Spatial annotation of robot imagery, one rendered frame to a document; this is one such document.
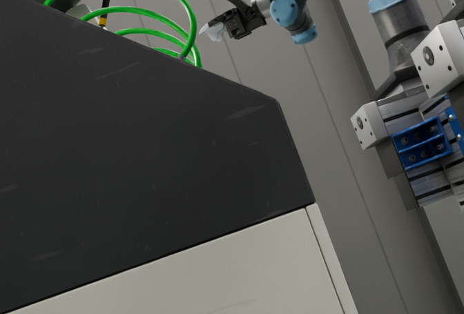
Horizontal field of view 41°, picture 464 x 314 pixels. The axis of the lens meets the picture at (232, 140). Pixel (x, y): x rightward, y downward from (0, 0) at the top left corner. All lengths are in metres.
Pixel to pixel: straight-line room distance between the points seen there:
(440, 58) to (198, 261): 0.51
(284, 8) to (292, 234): 0.92
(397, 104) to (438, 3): 2.25
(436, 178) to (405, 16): 0.41
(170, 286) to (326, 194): 2.43
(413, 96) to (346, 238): 1.82
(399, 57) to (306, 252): 0.81
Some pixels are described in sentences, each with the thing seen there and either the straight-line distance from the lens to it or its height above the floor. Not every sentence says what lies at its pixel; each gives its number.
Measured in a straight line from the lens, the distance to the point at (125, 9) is 1.45.
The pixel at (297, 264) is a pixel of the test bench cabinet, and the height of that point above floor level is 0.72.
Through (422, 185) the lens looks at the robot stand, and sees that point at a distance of 1.50.
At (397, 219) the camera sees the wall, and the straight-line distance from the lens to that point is 3.35.
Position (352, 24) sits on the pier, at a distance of 3.41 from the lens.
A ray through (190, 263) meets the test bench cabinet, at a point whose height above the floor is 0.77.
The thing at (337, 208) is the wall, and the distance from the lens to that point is 3.28.
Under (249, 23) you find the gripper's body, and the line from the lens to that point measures 1.90.
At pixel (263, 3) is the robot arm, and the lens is 1.88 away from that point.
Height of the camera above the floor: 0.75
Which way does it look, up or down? 10 degrees up
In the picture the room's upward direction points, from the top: 20 degrees counter-clockwise
